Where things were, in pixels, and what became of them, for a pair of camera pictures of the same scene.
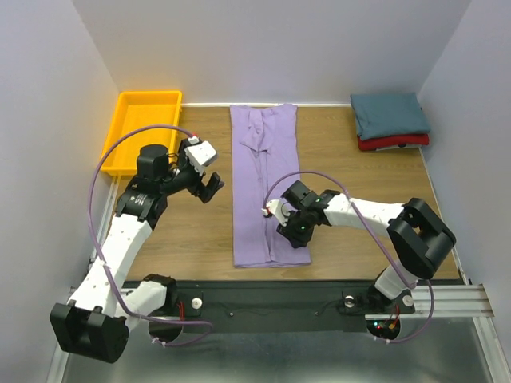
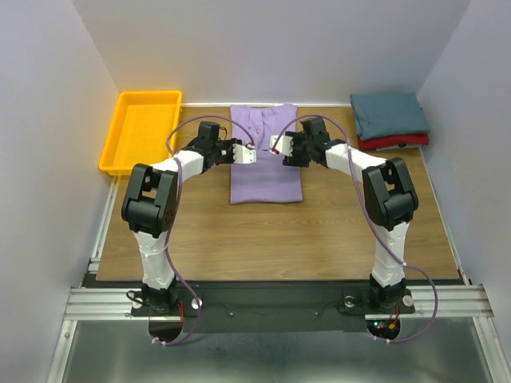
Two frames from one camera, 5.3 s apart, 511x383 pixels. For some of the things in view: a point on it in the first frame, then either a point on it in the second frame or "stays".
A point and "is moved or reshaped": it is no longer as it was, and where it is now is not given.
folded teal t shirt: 389,113 stays
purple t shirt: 264,146 is moved or reshaped
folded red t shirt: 421,139 stays
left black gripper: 204,193 → 228,142
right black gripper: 298,240 → 295,160
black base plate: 246,307 stays
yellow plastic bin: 137,108 stays
